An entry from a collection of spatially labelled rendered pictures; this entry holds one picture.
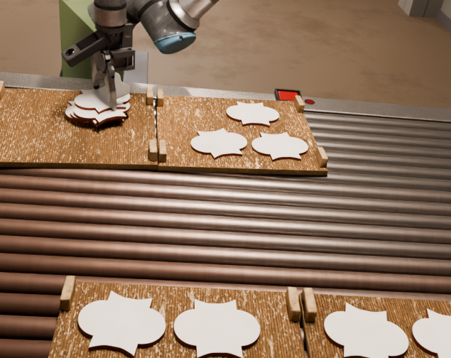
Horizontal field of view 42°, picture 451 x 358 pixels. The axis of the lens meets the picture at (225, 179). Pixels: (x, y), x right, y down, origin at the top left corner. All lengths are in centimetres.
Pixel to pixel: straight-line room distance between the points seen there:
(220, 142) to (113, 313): 60
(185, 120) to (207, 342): 73
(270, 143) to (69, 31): 70
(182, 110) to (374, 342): 84
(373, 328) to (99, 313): 47
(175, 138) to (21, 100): 42
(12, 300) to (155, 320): 26
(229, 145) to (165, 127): 18
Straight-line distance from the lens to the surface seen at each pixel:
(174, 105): 163
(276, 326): 106
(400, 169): 158
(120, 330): 101
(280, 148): 149
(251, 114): 162
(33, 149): 144
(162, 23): 177
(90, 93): 159
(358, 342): 106
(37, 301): 110
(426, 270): 130
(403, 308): 116
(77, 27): 183
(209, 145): 146
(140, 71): 196
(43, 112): 159
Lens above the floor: 172
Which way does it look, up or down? 35 degrees down
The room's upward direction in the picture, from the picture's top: 8 degrees clockwise
